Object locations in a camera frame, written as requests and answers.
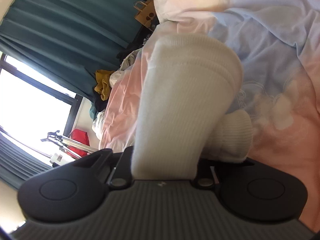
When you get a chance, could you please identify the teal curtain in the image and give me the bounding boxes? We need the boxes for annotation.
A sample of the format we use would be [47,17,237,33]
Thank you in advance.
[0,129,52,188]
[0,0,157,112]

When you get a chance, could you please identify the brown paper bag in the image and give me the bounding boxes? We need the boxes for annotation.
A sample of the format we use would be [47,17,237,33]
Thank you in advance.
[134,1,157,28]

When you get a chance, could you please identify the white duvet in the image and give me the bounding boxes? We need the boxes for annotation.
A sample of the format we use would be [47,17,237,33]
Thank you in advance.
[153,0,227,23]

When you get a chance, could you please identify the red cloth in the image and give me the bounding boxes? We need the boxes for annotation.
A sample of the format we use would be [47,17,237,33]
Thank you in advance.
[69,129,90,157]

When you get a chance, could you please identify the cream sweatshirt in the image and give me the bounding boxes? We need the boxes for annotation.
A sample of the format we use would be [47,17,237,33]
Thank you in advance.
[132,34,252,178]

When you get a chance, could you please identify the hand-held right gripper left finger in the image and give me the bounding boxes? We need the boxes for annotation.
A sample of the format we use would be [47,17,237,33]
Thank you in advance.
[72,146,134,188]

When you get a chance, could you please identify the pink bed blanket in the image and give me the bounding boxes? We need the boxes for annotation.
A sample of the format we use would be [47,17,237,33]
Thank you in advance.
[99,5,320,220]

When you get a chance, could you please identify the white crumpled garment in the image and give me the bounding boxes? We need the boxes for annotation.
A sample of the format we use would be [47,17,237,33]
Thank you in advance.
[119,48,145,72]

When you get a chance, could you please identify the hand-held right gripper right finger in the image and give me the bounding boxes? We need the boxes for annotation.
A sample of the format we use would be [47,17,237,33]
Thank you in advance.
[194,158,254,189]

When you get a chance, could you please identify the dark cloth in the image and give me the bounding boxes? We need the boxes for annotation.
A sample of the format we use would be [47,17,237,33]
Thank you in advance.
[91,94,111,113]

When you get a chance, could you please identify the window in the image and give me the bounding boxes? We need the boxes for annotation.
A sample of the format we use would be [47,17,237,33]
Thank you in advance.
[0,53,83,162]

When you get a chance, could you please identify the clothes rack stand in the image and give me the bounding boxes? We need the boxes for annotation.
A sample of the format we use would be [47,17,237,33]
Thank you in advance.
[40,129,100,167]

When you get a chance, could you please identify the yellow garment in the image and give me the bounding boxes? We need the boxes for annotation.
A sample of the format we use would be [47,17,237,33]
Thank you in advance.
[94,69,115,101]

